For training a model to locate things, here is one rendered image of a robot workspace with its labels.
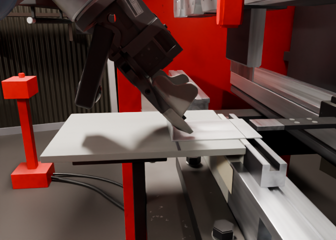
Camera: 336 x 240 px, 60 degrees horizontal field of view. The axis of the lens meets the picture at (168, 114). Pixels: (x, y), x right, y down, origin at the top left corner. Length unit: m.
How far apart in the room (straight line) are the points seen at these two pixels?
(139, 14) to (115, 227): 1.60
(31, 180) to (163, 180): 1.90
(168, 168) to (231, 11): 0.39
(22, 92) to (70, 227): 0.93
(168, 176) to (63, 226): 1.45
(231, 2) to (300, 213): 0.22
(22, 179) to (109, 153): 2.05
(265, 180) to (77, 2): 0.31
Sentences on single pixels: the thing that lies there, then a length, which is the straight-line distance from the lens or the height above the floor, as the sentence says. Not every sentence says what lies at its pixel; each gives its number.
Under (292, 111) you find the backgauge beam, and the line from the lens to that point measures 0.79.
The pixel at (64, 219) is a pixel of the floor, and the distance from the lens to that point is 2.02.
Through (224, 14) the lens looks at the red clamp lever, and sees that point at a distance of 0.28.
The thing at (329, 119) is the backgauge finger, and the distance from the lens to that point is 0.55.
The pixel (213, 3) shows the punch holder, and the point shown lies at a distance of 0.45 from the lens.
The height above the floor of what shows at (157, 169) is 0.88.
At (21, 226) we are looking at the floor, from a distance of 2.06.
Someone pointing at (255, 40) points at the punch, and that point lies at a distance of 0.41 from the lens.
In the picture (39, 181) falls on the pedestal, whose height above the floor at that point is 0.06.
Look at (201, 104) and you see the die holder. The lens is 0.79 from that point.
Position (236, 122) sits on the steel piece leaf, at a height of 1.00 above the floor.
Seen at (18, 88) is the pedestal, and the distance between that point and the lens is 2.17.
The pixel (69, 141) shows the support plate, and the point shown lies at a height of 1.00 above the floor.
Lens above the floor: 1.16
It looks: 17 degrees down
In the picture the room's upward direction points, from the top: straight up
